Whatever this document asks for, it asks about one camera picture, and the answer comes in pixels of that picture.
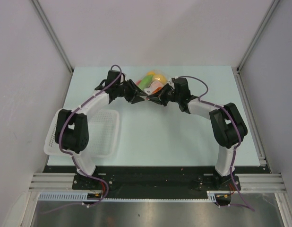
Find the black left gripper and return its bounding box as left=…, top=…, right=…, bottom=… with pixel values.
left=115, top=79, right=147, bottom=105

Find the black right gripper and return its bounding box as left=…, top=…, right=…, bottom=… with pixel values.
left=147, top=83, right=181, bottom=107

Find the fake yellow lemon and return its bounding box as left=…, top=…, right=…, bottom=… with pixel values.
left=152, top=74, right=167, bottom=85

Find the clear zip top bag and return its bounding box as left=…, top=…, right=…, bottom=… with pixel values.
left=135, top=70, right=171, bottom=98

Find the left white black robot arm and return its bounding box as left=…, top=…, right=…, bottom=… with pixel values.
left=55, top=69, right=146, bottom=189

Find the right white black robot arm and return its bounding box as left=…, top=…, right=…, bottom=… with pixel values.
left=146, top=76, right=248, bottom=190

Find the fake green cucumber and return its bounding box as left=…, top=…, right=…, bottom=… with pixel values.
left=138, top=75, right=153, bottom=90

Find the fake yellow banana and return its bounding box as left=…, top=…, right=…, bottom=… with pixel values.
left=146, top=71, right=155, bottom=76

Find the white perforated plastic basket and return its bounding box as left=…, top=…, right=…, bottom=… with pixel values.
left=43, top=109, right=120, bottom=158

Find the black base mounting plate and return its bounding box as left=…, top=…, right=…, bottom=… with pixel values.
left=43, top=166, right=270, bottom=199

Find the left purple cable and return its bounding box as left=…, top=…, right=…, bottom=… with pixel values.
left=41, top=64, right=124, bottom=213

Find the purple cable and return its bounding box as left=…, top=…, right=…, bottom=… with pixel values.
left=178, top=75, right=255, bottom=212
left=41, top=64, right=124, bottom=213

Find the aluminium frame rail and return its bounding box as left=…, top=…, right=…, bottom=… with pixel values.
left=29, top=173, right=75, bottom=192

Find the white slotted cable duct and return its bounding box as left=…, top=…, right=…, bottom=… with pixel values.
left=39, top=192, right=88, bottom=201

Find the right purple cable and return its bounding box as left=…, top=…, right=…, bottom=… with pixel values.
left=178, top=75, right=255, bottom=212

